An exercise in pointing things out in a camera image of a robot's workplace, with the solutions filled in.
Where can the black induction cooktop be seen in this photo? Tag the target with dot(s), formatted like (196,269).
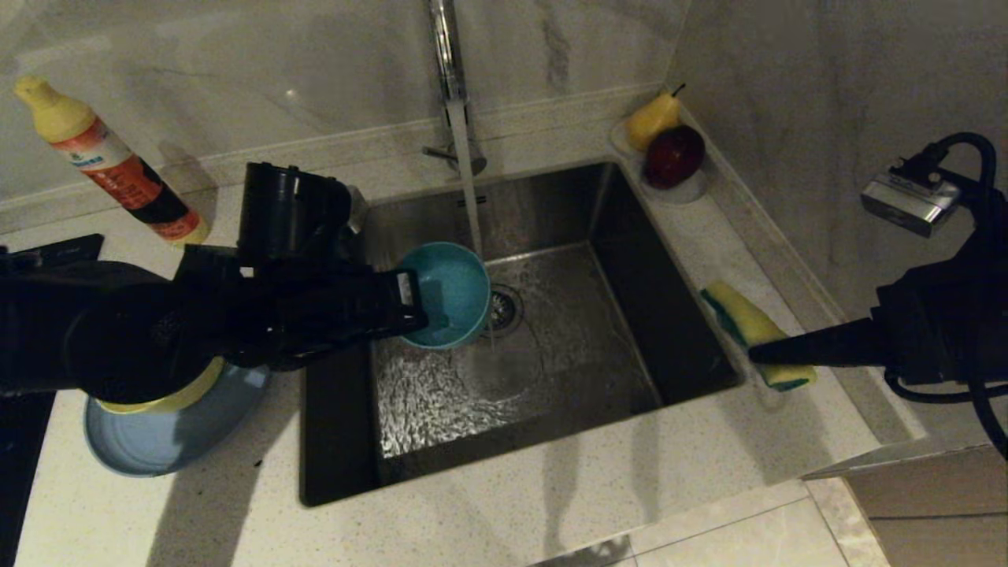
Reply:
(16,488)

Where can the clear tap water stream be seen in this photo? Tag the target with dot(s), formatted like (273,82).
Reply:
(474,205)

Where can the dark red apple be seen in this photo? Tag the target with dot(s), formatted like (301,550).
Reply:
(673,156)

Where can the metal sink drain strainer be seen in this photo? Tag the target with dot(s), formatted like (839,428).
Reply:
(508,311)

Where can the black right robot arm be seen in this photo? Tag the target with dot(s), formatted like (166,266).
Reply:
(992,315)

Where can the blue round plate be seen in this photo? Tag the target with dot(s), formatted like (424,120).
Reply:
(173,441)

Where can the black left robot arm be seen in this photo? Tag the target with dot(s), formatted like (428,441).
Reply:
(118,339)

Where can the small white fruit dish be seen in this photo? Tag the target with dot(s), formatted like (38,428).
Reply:
(681,197)

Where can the orange dish soap bottle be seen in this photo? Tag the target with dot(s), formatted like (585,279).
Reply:
(134,177)

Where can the stainless steel sink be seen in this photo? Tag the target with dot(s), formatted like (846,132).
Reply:
(567,370)

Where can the yellow pear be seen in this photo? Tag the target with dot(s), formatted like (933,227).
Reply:
(650,121)

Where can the yellow green sponge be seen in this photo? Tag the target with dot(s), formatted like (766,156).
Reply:
(736,311)

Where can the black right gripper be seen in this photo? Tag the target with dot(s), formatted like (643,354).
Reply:
(933,331)

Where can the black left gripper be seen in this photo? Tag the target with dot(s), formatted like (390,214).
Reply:
(323,311)

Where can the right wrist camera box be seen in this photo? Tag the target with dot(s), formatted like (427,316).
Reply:
(909,201)

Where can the yellow plastic bowl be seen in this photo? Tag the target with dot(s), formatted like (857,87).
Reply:
(181,398)

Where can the teal bowl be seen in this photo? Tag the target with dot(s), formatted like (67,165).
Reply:
(453,291)

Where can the chrome faucet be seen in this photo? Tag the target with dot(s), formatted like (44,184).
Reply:
(449,55)

